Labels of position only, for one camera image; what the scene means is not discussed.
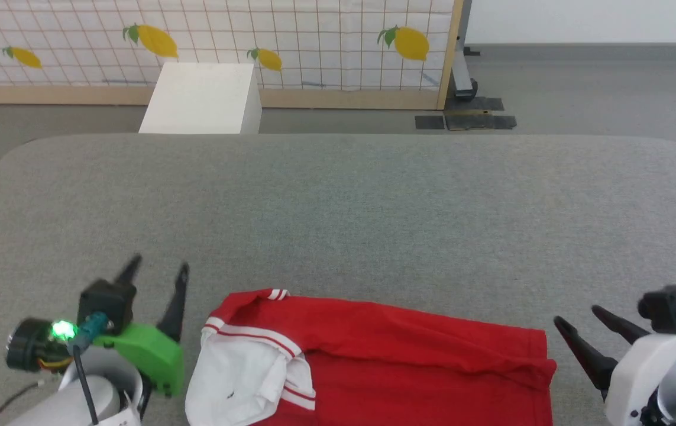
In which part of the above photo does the grey fabric sofa seat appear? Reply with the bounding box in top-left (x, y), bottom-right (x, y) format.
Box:
top-left (0, 133), bottom-right (676, 426)

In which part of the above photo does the lemon print partition screen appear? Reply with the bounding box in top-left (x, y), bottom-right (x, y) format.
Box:
top-left (0, 0), bottom-right (465, 111)

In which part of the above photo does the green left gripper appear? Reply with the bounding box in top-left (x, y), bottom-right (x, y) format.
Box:
top-left (6, 254), bottom-right (191, 397)

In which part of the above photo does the white rectangular box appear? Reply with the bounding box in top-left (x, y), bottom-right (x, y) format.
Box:
top-left (138, 62), bottom-right (263, 135)

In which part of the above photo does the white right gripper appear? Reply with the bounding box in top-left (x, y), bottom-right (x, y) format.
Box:
top-left (553, 304), bottom-right (676, 426)

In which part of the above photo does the red and white basketball jersey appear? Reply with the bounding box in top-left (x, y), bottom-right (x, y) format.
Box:
top-left (185, 288), bottom-right (558, 426)

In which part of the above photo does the grey metal stand leg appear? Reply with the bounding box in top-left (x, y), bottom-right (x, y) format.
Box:
top-left (451, 0), bottom-right (481, 99)

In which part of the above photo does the large black floor plate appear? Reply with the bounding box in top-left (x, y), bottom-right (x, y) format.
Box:
top-left (444, 96), bottom-right (517, 131)

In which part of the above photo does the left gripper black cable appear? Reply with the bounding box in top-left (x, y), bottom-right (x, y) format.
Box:
top-left (73, 312), bottom-right (110, 426)

